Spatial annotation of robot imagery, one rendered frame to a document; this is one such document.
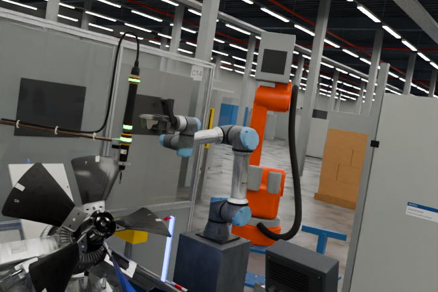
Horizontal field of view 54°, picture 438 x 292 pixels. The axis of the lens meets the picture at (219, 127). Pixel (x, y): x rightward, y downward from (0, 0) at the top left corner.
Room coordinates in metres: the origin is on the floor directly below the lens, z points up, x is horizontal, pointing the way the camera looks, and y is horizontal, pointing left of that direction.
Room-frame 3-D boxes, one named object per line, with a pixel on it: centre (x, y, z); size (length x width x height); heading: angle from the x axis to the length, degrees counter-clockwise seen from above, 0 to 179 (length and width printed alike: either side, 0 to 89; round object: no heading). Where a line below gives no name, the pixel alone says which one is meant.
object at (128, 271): (1.85, 0.37, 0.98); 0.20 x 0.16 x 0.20; 51
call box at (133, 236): (2.26, 0.38, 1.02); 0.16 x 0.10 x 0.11; 51
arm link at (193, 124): (2.08, 0.15, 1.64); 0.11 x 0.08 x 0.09; 141
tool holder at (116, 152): (1.79, 0.39, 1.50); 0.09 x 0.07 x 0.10; 86
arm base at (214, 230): (2.45, -0.08, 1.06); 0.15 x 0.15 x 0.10
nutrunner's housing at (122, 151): (1.79, 0.38, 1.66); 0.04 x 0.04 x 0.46
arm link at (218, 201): (2.44, -0.08, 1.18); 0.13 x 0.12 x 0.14; 43
